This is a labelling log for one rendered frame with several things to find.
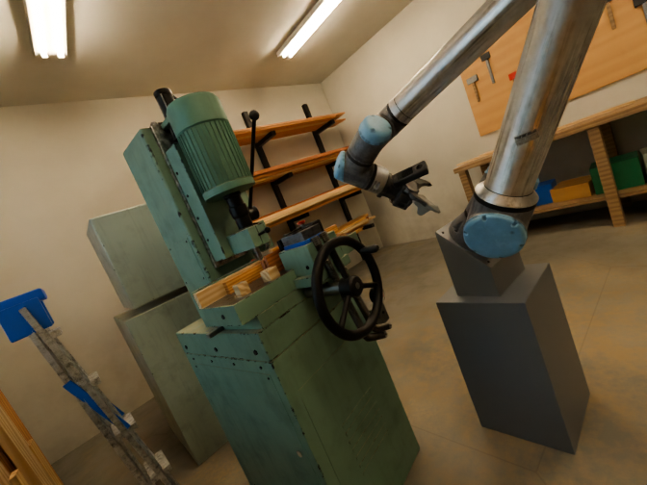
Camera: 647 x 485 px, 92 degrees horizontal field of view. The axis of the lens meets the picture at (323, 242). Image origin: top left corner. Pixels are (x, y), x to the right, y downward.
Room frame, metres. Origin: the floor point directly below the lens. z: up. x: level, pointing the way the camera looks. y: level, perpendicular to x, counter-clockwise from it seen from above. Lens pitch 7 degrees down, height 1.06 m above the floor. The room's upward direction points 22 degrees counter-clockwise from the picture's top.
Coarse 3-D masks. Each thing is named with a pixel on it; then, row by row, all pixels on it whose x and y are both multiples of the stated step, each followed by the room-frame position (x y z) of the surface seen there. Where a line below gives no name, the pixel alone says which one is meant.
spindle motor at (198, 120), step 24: (192, 96) 0.99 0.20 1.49; (216, 96) 1.05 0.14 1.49; (168, 120) 1.04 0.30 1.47; (192, 120) 0.99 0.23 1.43; (216, 120) 1.02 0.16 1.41; (192, 144) 1.00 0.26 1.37; (216, 144) 1.00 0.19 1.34; (192, 168) 1.04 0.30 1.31; (216, 168) 0.99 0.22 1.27; (240, 168) 1.02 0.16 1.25; (216, 192) 0.99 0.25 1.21
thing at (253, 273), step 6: (330, 228) 1.36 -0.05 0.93; (336, 228) 1.38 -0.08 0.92; (246, 270) 1.03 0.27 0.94; (252, 270) 1.03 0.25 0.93; (258, 270) 1.05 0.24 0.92; (240, 276) 0.99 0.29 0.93; (246, 276) 1.01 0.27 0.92; (252, 276) 1.02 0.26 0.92; (258, 276) 1.04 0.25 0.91; (228, 282) 0.96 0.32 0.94; (234, 282) 0.97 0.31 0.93; (228, 288) 0.95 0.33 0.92
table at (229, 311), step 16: (288, 272) 0.93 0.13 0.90; (256, 288) 0.88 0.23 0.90; (272, 288) 0.88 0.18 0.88; (288, 288) 0.92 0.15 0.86; (224, 304) 0.83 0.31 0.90; (240, 304) 0.80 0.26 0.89; (256, 304) 0.83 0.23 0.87; (272, 304) 0.86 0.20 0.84; (208, 320) 0.90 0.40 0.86; (224, 320) 0.84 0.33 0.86; (240, 320) 0.78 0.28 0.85
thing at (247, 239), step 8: (256, 224) 1.05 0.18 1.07; (240, 232) 1.05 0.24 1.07; (248, 232) 1.02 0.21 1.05; (256, 232) 1.04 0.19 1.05; (232, 240) 1.09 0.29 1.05; (240, 240) 1.06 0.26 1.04; (248, 240) 1.03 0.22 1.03; (256, 240) 1.03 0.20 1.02; (264, 240) 1.05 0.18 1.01; (232, 248) 1.11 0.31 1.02; (240, 248) 1.07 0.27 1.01; (248, 248) 1.04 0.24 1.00; (256, 248) 1.07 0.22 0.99
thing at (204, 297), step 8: (256, 264) 1.07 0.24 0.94; (240, 272) 1.02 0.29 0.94; (224, 280) 0.98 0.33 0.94; (208, 288) 0.93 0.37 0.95; (216, 288) 0.95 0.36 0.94; (224, 288) 0.97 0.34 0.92; (200, 296) 0.91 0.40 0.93; (208, 296) 0.92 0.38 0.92; (216, 296) 0.94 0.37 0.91; (200, 304) 0.90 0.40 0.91; (208, 304) 0.92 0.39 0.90
